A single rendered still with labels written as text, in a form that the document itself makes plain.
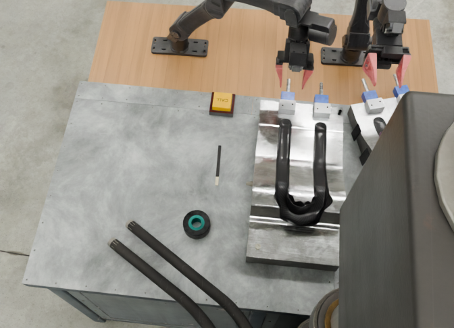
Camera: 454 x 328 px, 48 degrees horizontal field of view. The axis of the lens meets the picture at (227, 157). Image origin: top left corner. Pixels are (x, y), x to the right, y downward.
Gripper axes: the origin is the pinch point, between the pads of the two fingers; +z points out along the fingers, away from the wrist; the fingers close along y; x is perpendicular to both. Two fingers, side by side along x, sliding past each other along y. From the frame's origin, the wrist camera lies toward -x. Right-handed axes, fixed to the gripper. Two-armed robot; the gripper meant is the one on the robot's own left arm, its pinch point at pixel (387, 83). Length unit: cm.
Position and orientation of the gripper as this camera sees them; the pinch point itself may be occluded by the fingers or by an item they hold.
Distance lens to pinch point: 135.7
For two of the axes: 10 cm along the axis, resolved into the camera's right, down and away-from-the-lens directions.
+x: 0.0, 4.2, 9.1
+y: 10.0, 0.7, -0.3
